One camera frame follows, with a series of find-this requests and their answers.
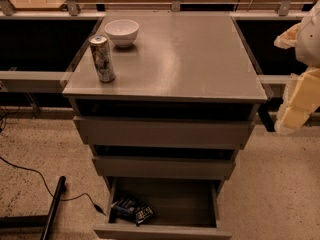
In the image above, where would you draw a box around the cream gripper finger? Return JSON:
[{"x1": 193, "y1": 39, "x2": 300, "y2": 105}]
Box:
[
  {"x1": 275, "y1": 67, "x2": 320, "y2": 135},
  {"x1": 274, "y1": 23, "x2": 300, "y2": 49}
]

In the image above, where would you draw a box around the blue chip bag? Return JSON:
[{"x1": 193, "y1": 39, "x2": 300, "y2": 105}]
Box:
[{"x1": 111, "y1": 193, "x2": 157, "y2": 226}]

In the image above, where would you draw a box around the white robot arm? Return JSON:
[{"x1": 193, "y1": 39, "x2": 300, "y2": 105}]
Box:
[{"x1": 274, "y1": 1, "x2": 320, "y2": 135}]

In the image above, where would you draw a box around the grey drawer cabinet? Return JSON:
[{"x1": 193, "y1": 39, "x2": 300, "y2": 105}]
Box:
[{"x1": 62, "y1": 14, "x2": 269, "y2": 192}]

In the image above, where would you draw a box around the grey top drawer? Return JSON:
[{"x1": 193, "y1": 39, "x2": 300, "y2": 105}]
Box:
[{"x1": 74, "y1": 116, "x2": 254, "y2": 149}]

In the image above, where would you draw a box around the grey open bottom drawer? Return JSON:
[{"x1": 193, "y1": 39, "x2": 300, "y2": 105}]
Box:
[{"x1": 94, "y1": 178, "x2": 232, "y2": 240}]

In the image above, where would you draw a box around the grey middle drawer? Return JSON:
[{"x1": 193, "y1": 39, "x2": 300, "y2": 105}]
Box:
[{"x1": 93, "y1": 156, "x2": 234, "y2": 180}]

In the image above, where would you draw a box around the white ceramic bowl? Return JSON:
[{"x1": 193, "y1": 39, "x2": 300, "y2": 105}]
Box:
[{"x1": 104, "y1": 19, "x2": 139, "y2": 48}]

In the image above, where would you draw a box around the tall printed drink can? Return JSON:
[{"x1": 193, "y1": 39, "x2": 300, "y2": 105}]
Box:
[{"x1": 89, "y1": 35, "x2": 115, "y2": 83}]

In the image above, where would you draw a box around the black stand leg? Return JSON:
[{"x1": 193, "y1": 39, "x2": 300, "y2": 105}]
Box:
[{"x1": 0, "y1": 175, "x2": 67, "y2": 240}]

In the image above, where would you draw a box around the black floor cable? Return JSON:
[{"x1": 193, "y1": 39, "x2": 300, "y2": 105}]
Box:
[{"x1": 0, "y1": 155, "x2": 107, "y2": 217}]

